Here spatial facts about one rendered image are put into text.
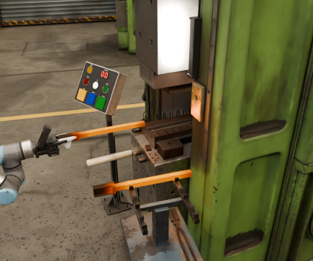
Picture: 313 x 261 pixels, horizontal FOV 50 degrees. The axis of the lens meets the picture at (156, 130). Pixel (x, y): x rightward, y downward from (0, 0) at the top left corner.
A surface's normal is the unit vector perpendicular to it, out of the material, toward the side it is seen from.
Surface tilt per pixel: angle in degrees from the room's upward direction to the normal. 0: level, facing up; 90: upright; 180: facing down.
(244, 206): 90
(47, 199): 0
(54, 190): 0
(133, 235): 0
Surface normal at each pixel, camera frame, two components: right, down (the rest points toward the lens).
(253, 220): 0.39, 0.45
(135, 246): -0.01, -0.87
